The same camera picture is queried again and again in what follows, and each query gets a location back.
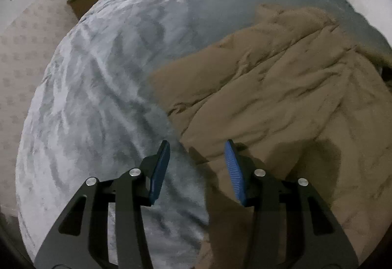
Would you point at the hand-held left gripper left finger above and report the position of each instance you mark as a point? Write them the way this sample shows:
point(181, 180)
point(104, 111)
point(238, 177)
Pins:
point(159, 171)

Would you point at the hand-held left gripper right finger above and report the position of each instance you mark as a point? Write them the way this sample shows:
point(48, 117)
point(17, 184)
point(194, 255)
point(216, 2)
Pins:
point(235, 171)

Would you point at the brown padded jacket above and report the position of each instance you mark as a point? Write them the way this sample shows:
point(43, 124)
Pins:
point(275, 88)

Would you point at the grey plush blanket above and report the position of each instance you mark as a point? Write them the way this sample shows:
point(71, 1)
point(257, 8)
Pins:
point(107, 73)

